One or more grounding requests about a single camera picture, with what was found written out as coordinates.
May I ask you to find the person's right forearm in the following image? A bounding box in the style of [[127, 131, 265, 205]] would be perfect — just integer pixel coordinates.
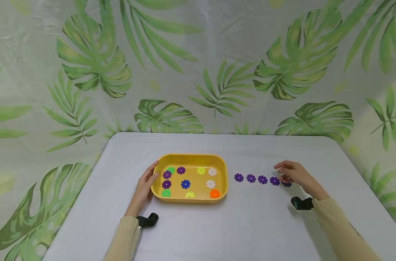
[[312, 198, 382, 261]]

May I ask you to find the person's left hand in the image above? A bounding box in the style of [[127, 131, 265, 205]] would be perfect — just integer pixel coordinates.
[[124, 160, 160, 218]]

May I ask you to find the black wrist band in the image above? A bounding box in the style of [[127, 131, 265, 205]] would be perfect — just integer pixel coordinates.
[[291, 196, 315, 211], [137, 213, 159, 229]]

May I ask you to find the person's right hand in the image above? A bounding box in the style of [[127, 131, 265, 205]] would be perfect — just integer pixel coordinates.
[[274, 161, 330, 201]]

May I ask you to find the yellow plastic tray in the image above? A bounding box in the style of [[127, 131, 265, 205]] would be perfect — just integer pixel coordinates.
[[151, 154, 229, 204]]

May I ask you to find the person's left forearm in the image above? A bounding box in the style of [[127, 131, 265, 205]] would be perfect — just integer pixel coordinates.
[[104, 216, 142, 261]]

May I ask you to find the set of mixed coloured discs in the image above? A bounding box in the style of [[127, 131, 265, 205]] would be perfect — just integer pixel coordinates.
[[161, 166, 221, 199]]

